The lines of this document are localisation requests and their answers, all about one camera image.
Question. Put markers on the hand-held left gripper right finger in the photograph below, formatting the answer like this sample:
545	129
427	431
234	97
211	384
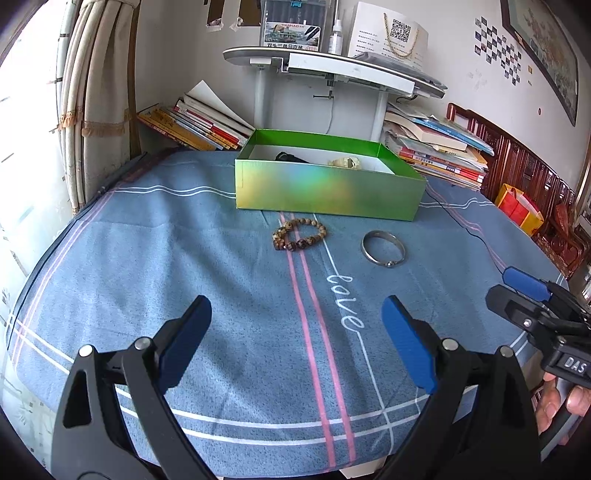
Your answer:
408	346

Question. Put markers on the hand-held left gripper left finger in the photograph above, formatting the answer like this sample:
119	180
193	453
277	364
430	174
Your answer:
184	344

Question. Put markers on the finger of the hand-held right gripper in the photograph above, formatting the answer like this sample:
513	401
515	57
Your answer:
512	304
526	282

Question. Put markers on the silver bangle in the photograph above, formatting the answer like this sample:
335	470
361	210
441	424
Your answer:
365	252

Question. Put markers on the shiny green cardboard box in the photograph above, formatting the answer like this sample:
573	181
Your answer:
323	189

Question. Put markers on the person's right hand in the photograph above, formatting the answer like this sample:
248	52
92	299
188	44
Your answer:
549	406

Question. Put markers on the red yellow shopping bag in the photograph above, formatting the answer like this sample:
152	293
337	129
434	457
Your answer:
519	210

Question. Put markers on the blue plaid bedsheet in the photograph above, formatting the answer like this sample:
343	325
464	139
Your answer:
231	286

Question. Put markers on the carved wooden headboard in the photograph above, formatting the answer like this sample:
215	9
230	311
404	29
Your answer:
521	170

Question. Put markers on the stack of thick books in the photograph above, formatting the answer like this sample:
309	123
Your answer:
438	152

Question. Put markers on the cream beaded ornament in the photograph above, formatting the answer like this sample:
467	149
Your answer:
344	163

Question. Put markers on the black accessory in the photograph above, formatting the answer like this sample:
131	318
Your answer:
291	157

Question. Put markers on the pile of thin booklets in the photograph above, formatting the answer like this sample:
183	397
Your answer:
198	124

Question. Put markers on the beige curtain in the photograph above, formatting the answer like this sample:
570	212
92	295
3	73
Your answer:
92	115

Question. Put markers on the white desk shelf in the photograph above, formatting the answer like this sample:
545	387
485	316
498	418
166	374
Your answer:
341	69

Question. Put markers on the white paper gift bag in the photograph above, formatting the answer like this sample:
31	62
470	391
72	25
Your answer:
383	32

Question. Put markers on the white spray bottle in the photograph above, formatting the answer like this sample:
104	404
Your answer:
335	39

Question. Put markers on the clear plastic storage box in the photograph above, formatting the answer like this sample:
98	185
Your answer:
295	25

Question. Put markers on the dark framed wall picture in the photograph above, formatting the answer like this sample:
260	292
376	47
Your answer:
545	55

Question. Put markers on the checkered wall photo collage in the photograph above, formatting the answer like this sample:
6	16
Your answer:
498	48

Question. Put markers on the brown wall frame stickers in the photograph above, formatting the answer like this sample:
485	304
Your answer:
249	11

